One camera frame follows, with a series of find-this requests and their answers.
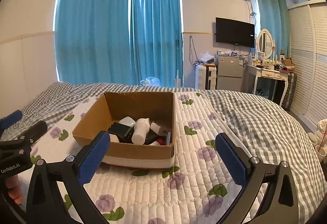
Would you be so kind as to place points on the teal curtain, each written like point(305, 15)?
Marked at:
point(272, 14)

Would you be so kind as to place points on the white tube with red cap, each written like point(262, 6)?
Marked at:
point(158, 127)

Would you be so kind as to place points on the clear plastic bag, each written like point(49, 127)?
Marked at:
point(208, 58)

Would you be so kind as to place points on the white dressing table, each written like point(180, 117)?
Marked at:
point(268, 73)

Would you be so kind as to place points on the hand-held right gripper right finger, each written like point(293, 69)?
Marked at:
point(231, 160)

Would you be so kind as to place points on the blue bin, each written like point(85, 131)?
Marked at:
point(261, 93)

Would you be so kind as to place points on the small brown cardboard box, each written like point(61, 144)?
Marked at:
point(288, 62)

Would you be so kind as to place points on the white plastic bag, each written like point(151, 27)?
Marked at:
point(153, 81)

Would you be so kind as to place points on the silver small fridge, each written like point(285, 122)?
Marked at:
point(230, 73)

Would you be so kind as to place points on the white slatted wardrobe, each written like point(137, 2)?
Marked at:
point(309, 65)

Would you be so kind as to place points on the narrow blue curtain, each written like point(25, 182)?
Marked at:
point(157, 35)

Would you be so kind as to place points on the white oval mirror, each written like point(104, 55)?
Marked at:
point(265, 44)

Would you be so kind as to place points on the black charger block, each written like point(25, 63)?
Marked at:
point(120, 132)

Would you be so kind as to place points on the person's left hand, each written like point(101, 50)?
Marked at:
point(14, 188)

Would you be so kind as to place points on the dark grey suitcase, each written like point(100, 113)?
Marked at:
point(290, 91)

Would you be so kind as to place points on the cup with red straw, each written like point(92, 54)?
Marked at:
point(321, 151)

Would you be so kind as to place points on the grey checked blanket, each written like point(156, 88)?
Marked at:
point(255, 122)

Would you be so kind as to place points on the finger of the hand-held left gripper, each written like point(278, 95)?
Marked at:
point(10, 119)
point(34, 130)

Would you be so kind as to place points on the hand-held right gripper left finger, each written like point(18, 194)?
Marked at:
point(93, 160)

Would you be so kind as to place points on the white plug-in device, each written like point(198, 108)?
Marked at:
point(139, 134)

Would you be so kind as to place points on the white floral quilt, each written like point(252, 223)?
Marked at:
point(194, 162)

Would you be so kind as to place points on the black rectangular tube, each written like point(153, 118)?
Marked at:
point(151, 137)

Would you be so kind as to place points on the black wall television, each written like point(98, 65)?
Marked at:
point(234, 32)

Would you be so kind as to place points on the wide blue curtain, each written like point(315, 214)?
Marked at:
point(92, 30)

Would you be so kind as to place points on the white suitcase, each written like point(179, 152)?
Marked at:
point(205, 78)

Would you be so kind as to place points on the white earbuds case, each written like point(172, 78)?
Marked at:
point(127, 122)

